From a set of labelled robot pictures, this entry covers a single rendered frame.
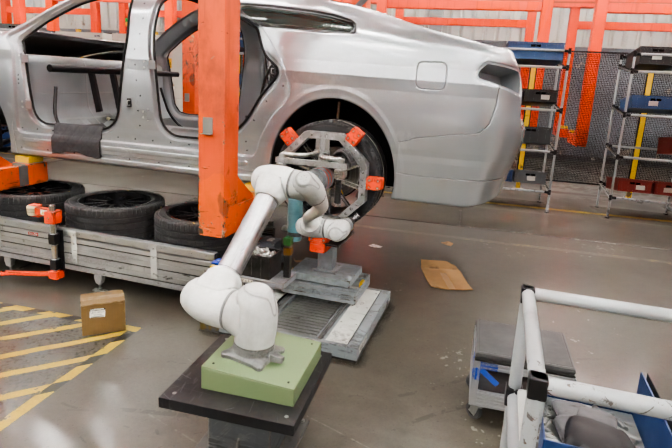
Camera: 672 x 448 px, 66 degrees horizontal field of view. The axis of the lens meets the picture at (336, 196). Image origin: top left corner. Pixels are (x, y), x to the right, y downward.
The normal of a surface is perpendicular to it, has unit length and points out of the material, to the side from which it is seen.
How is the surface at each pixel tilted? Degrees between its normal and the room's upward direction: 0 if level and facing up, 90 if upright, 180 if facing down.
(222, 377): 90
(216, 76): 90
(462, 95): 90
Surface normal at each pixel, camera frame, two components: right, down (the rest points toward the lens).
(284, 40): -0.29, 0.02
